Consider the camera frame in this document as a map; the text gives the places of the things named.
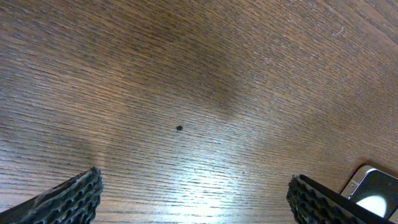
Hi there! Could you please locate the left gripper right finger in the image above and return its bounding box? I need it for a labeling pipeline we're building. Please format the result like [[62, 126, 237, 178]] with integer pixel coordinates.
[[286, 174, 394, 224]]

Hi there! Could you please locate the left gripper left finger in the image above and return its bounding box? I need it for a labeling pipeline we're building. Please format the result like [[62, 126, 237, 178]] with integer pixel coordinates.
[[1, 167, 103, 224]]

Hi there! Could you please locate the black smartphone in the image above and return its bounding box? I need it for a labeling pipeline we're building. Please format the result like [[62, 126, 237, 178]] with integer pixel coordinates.
[[340, 164, 397, 220]]

